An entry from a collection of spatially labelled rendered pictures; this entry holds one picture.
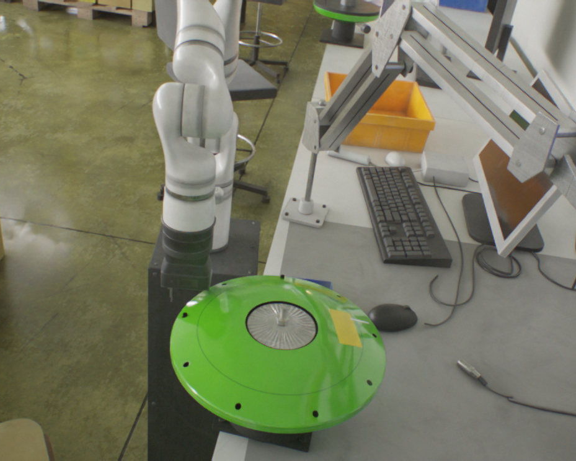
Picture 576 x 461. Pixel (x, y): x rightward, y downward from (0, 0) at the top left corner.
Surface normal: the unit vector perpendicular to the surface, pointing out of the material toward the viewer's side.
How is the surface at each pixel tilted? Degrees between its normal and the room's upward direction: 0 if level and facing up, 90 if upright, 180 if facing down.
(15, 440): 0
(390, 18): 90
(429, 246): 6
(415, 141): 94
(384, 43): 90
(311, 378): 17
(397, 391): 0
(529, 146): 90
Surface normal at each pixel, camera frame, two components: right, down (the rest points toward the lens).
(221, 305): -0.11, -0.89
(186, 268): 0.00, 0.47
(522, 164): -0.93, 0.09
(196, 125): 0.04, 0.68
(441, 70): 0.16, -0.76
